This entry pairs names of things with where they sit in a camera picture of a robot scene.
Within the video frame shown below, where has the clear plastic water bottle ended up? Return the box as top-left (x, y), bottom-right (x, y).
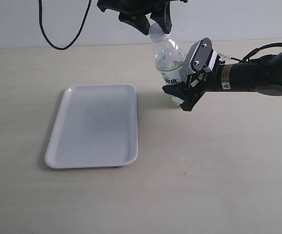
top-left (152, 36), bottom-right (187, 106)

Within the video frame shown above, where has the white bottle cap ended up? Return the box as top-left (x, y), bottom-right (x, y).
top-left (149, 23), bottom-right (170, 43)

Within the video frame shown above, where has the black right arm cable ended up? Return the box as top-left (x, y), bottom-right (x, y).
top-left (220, 42), bottom-right (282, 63)

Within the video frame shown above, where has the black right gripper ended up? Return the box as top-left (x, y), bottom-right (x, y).
top-left (162, 62), bottom-right (223, 112)

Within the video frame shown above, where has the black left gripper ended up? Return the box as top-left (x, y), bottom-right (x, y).
top-left (97, 0), bottom-right (188, 36)

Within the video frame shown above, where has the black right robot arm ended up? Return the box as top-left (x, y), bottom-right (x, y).
top-left (162, 38), bottom-right (282, 112)

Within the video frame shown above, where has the black looping cable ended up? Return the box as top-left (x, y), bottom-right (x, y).
top-left (38, 0), bottom-right (92, 51)

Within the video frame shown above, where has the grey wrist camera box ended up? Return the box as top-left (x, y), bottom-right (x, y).
top-left (182, 38), bottom-right (220, 75)

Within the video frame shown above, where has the white rectangular plastic tray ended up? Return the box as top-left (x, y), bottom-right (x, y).
top-left (44, 84), bottom-right (138, 169)

